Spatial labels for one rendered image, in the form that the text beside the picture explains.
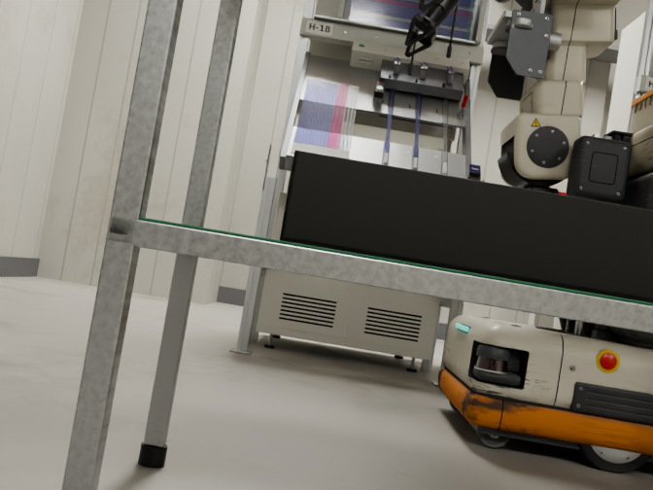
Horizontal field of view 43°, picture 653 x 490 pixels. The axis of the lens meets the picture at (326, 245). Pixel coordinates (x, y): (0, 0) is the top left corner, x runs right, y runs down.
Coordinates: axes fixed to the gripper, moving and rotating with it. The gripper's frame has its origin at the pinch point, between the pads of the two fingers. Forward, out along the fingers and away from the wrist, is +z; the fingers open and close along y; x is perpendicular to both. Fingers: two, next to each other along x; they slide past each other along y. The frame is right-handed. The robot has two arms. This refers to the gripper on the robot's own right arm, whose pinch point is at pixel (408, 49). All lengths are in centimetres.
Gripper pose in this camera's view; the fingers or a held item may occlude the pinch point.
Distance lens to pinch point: 247.5
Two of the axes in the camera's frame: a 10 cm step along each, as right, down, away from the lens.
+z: -6.3, 7.7, -0.1
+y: -0.9, -0.9, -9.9
